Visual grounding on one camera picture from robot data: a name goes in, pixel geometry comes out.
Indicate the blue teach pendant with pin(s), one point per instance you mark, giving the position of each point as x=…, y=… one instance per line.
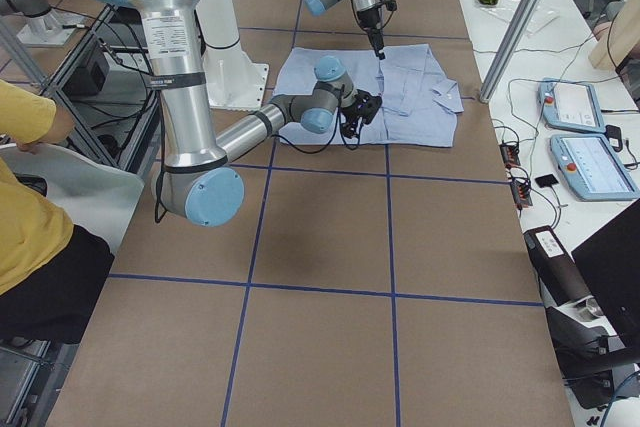
x=570, y=106
x=591, y=168

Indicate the lower blue teach pendant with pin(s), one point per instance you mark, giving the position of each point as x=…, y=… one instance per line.
x=591, y=168

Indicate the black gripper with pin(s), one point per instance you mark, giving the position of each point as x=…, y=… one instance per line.
x=370, y=22
x=353, y=120

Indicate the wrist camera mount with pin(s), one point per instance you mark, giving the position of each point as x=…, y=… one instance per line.
x=388, y=5
x=366, y=106

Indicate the black monitor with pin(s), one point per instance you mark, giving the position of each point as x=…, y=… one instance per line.
x=608, y=262

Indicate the clear plastic bag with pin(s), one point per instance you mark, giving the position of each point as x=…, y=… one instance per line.
x=505, y=11

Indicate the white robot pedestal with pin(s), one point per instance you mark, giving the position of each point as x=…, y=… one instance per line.
x=234, y=82

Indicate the light blue striped shirt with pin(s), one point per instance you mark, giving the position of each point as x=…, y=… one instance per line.
x=420, y=103

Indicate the aluminium frame post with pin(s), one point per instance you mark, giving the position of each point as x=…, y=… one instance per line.
x=507, y=48

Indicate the white chair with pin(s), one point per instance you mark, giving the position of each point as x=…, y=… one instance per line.
x=100, y=198

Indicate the upper blue teach pendant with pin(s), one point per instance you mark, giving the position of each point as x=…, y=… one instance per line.
x=570, y=106

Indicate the person in yellow shirt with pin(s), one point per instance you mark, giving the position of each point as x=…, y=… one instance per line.
x=52, y=270

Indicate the black label printer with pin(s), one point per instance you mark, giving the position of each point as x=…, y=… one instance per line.
x=593, y=361

